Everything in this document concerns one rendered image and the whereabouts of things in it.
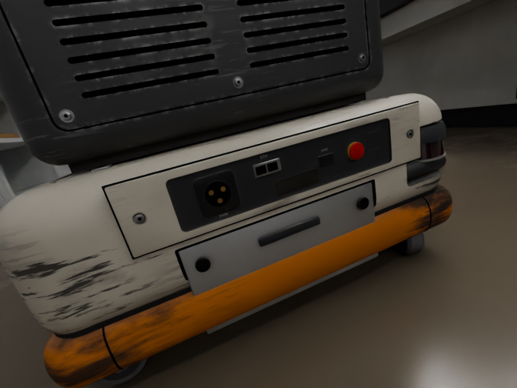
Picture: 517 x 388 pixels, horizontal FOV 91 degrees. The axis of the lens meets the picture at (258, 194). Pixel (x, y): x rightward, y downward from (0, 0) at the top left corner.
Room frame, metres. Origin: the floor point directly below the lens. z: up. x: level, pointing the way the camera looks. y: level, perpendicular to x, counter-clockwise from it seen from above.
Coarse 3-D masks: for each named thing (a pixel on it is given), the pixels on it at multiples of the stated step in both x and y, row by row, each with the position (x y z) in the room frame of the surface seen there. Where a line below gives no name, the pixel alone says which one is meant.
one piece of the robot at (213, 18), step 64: (0, 0) 0.32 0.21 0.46; (64, 0) 0.34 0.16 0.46; (128, 0) 0.35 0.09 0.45; (192, 0) 0.37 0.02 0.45; (256, 0) 0.40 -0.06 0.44; (320, 0) 0.42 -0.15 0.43; (0, 64) 0.31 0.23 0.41; (64, 64) 0.32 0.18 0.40; (128, 64) 0.34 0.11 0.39; (192, 64) 0.36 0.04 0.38; (256, 64) 0.40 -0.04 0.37; (320, 64) 0.41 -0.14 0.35; (64, 128) 0.32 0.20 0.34; (128, 128) 0.34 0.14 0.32; (192, 128) 0.37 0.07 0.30
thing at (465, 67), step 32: (512, 0) 1.10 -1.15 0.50; (416, 32) 1.49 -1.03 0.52; (448, 32) 1.34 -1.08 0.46; (480, 32) 1.20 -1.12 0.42; (512, 32) 1.09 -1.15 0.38; (384, 64) 1.71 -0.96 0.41; (416, 64) 1.50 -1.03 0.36; (448, 64) 1.34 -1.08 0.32; (480, 64) 1.20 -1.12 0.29; (512, 64) 1.09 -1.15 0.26; (384, 96) 1.73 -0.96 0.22; (448, 96) 1.33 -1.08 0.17; (480, 96) 1.19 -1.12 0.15; (512, 96) 1.08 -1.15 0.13
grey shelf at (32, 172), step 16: (0, 96) 2.26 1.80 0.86; (0, 112) 2.37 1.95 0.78; (0, 128) 2.35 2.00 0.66; (16, 128) 2.38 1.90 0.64; (0, 144) 1.83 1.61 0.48; (16, 144) 2.10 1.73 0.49; (0, 160) 2.32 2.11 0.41; (16, 160) 2.35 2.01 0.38; (32, 160) 2.38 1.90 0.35; (0, 176) 1.58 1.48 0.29; (16, 176) 2.34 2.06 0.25; (32, 176) 2.37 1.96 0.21; (48, 176) 2.40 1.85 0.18; (0, 192) 1.57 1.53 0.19; (16, 192) 2.02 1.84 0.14; (0, 208) 1.56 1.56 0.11
